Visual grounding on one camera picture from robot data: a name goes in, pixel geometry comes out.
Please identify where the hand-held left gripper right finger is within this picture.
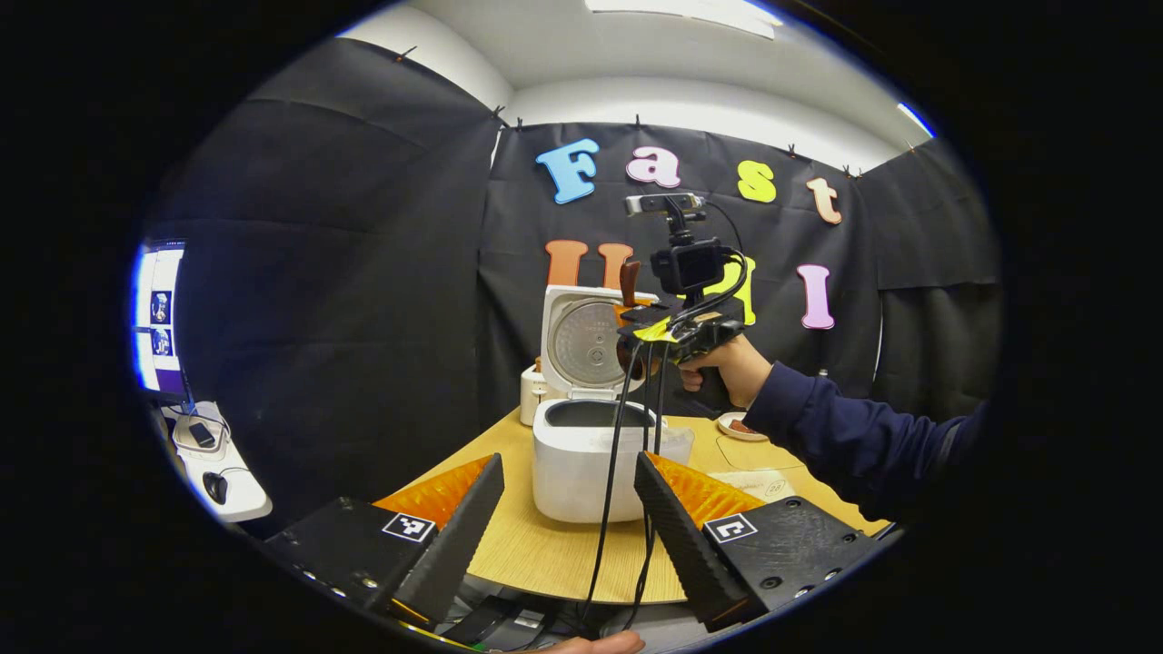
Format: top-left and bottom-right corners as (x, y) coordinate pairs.
(634, 451), (882, 632)

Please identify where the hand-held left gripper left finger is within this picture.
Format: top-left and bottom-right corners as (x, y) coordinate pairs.
(263, 453), (506, 629)

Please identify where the white rice cooker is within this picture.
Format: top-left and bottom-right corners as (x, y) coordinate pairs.
(532, 284), (696, 525)

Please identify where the white round plate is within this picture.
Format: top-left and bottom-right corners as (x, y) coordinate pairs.
(717, 411), (769, 443)

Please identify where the white toaster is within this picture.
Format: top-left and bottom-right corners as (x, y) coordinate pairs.
(520, 356), (551, 426)

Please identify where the white side desk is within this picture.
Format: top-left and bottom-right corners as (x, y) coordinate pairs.
(159, 400), (273, 523)

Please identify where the black backdrop cloth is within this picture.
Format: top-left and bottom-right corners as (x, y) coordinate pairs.
(145, 38), (1005, 537)

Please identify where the computer monitor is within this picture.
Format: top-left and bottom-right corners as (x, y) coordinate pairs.
(133, 239), (192, 402)

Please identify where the black cable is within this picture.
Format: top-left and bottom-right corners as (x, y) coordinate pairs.
(581, 338), (641, 628)
(622, 341), (671, 632)

